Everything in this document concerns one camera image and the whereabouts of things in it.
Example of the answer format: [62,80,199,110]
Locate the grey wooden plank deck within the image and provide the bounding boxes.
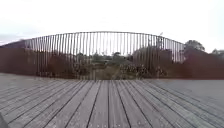
[0,72,224,128]

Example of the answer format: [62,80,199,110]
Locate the green bushes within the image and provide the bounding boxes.
[39,50,188,80]

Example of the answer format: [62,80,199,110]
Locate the round-crowned tree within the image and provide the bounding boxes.
[183,39,206,53]

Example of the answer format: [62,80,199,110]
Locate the red metal bar railing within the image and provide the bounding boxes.
[0,30,224,81]

